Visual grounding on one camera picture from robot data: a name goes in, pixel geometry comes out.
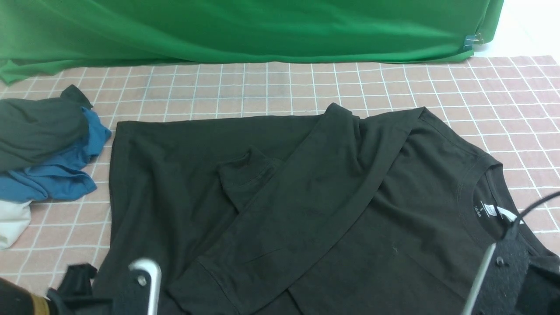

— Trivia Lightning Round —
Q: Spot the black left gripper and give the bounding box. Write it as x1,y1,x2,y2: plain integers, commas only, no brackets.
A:
0,263,112,315

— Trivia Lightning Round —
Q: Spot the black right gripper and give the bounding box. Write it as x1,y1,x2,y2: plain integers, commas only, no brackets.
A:
516,256,560,315

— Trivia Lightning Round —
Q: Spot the dark gray long-sleeved shirt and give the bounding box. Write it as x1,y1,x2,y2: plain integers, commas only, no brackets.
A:
90,103,560,315

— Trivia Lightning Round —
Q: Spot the blue shirt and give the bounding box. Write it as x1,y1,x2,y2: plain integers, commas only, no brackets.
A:
0,107,112,203

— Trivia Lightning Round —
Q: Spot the white folded cloth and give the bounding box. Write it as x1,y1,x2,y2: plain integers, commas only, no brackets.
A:
0,200,31,250

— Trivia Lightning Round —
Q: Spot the pink grid tablecloth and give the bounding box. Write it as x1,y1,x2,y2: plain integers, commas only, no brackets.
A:
0,56,560,295

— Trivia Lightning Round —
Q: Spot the green backdrop cloth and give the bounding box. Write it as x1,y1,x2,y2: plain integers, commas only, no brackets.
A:
0,0,504,84

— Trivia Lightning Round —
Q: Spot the blue binder clip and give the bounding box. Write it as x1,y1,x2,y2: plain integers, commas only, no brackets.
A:
463,33,484,51

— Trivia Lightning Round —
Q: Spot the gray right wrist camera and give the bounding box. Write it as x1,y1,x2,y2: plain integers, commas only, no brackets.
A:
462,234,530,315

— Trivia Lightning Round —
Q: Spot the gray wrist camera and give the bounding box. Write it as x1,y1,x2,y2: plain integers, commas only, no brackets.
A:
111,259,162,315
462,234,530,315

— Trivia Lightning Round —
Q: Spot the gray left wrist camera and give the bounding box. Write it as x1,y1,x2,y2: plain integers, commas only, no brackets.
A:
111,259,162,315

